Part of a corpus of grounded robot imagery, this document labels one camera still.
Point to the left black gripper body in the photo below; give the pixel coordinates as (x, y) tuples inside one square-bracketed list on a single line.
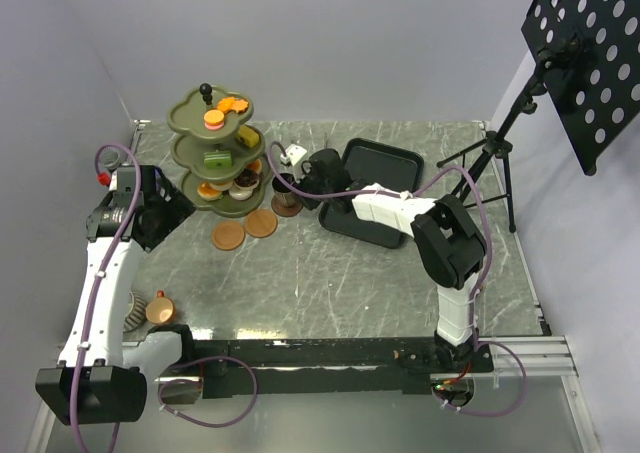
[(168, 214)]

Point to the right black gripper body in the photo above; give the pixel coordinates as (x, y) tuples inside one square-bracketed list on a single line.
[(311, 183)]

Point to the orange glazed donut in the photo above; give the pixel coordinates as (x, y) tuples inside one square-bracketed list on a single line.
[(208, 192)]

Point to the dark metal cup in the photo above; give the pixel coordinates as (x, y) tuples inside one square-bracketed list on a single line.
[(283, 196)]

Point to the dark wooden coaster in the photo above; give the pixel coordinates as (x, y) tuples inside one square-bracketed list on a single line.
[(285, 211)]

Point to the green three-tier serving stand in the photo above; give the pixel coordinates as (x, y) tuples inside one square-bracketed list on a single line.
[(185, 119)]

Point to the green layered cake slice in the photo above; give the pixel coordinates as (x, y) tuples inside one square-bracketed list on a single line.
[(220, 159)]

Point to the light wooden coaster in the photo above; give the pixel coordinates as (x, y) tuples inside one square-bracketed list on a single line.
[(228, 235), (261, 223)]

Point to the white cream donut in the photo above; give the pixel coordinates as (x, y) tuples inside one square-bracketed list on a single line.
[(238, 194)]

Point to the yellow layered cake slice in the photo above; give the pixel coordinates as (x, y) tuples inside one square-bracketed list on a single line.
[(248, 137)]

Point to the pink macaron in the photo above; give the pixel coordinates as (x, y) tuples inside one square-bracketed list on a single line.
[(214, 127)]

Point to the round orange cracker biscuit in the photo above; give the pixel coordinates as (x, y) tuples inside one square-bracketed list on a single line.
[(214, 116)]

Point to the orange flower cookie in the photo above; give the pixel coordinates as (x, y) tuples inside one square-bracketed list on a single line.
[(240, 105)]

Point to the ribbed grey bowl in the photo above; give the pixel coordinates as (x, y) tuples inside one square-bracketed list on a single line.
[(136, 313)]

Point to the metal tongs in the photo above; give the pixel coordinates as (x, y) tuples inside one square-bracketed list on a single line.
[(325, 143)]

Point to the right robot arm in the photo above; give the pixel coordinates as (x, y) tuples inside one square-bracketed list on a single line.
[(453, 249)]

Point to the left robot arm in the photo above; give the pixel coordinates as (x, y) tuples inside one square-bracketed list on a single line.
[(95, 380)]

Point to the black serving tray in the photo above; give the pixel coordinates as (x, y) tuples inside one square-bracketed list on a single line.
[(394, 168)]

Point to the black handheld microphone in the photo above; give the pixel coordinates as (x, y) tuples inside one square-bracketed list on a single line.
[(111, 159)]

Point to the copper cup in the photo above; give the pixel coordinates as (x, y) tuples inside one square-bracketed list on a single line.
[(160, 310)]

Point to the black tripod stand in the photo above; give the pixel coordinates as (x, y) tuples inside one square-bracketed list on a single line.
[(494, 144)]

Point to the black perforated board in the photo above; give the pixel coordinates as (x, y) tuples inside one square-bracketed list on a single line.
[(591, 48)]

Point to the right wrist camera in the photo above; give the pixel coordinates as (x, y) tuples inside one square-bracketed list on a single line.
[(292, 155)]

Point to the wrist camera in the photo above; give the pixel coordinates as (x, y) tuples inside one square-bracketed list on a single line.
[(121, 180), (292, 155)]

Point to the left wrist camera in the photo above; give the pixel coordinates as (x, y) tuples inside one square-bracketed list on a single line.
[(121, 180)]

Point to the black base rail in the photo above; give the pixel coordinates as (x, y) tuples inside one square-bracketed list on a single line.
[(301, 366)]

